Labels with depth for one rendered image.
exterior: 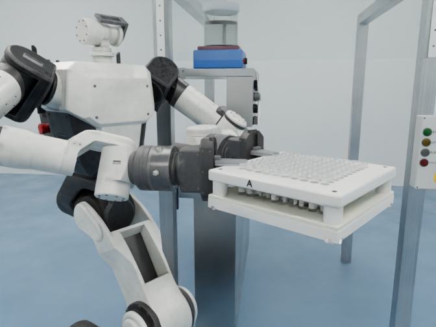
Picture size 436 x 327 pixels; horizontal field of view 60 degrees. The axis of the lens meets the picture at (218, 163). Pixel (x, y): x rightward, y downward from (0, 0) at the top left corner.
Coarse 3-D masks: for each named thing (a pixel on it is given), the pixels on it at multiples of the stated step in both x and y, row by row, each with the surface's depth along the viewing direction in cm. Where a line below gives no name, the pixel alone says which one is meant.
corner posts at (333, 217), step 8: (216, 184) 66; (224, 184) 66; (384, 184) 68; (216, 192) 67; (224, 192) 67; (384, 192) 68; (328, 208) 53; (328, 216) 53; (336, 216) 53; (328, 224) 53; (336, 224) 53
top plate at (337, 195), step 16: (224, 176) 64; (240, 176) 62; (256, 176) 62; (272, 176) 62; (352, 176) 62; (368, 176) 62; (384, 176) 64; (272, 192) 58; (288, 192) 56; (304, 192) 55; (320, 192) 53; (336, 192) 53; (352, 192) 54; (336, 208) 52
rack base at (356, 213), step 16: (368, 192) 69; (224, 208) 66; (240, 208) 63; (256, 208) 61; (272, 208) 60; (288, 208) 60; (352, 208) 60; (368, 208) 60; (384, 208) 67; (272, 224) 59; (288, 224) 57; (304, 224) 55; (320, 224) 54; (352, 224) 56; (336, 240) 52
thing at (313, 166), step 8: (264, 160) 70; (272, 160) 70; (280, 160) 70; (288, 160) 71; (296, 160) 70; (304, 160) 70; (312, 160) 71; (320, 160) 70; (328, 160) 70; (336, 160) 70; (344, 160) 70; (272, 168) 64; (280, 168) 63; (288, 168) 63; (296, 168) 63; (304, 168) 63; (312, 168) 64; (320, 168) 64; (328, 168) 65; (336, 168) 63; (344, 168) 65; (320, 176) 59; (288, 200) 63
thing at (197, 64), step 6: (198, 60) 152; (204, 60) 152; (210, 60) 151; (216, 60) 151; (222, 60) 151; (228, 60) 150; (234, 60) 150; (240, 60) 150; (246, 60) 155; (198, 66) 153; (204, 66) 152; (210, 66) 152; (216, 66) 152; (222, 66) 151; (228, 66) 151; (234, 66) 151; (240, 66) 150
